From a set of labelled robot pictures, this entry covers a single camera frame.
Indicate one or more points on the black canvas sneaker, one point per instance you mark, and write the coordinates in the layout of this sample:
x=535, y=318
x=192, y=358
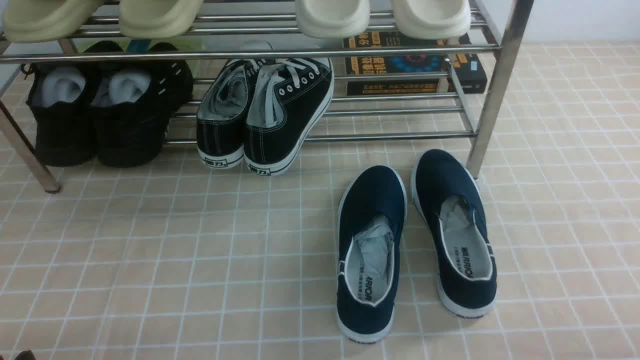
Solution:
x=290, y=96
x=222, y=114

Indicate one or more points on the silver metal shoe rack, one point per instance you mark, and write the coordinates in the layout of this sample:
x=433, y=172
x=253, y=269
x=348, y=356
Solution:
x=504, y=47

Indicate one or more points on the navy slip-on shoe left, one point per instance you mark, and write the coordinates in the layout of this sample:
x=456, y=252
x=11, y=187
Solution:
x=370, y=220

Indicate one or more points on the navy slip-on shoe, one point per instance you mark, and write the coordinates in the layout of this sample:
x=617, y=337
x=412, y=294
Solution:
x=370, y=220
x=448, y=200

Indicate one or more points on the navy slip-on shoe right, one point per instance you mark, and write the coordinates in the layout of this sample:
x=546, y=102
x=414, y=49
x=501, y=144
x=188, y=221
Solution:
x=448, y=200

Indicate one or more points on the black book with orange text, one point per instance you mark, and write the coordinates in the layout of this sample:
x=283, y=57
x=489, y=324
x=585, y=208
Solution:
x=468, y=67

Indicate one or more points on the cream slipper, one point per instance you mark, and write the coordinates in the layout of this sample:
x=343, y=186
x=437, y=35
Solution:
x=332, y=19
x=432, y=19

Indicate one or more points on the cream slipper far right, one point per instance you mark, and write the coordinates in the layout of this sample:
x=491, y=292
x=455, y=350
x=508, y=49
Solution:
x=432, y=19

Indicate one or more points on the black shoe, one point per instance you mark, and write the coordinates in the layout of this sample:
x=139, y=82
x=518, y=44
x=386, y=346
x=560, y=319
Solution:
x=72, y=109
x=133, y=106

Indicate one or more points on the beige slipper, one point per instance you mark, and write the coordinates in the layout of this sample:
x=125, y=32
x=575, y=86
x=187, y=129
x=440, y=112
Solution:
x=40, y=21
x=157, y=19

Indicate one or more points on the black shoe far left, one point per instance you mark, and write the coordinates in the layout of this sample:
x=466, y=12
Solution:
x=72, y=109

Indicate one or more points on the beige slipper far left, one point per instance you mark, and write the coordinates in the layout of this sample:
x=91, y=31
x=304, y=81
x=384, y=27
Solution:
x=40, y=21

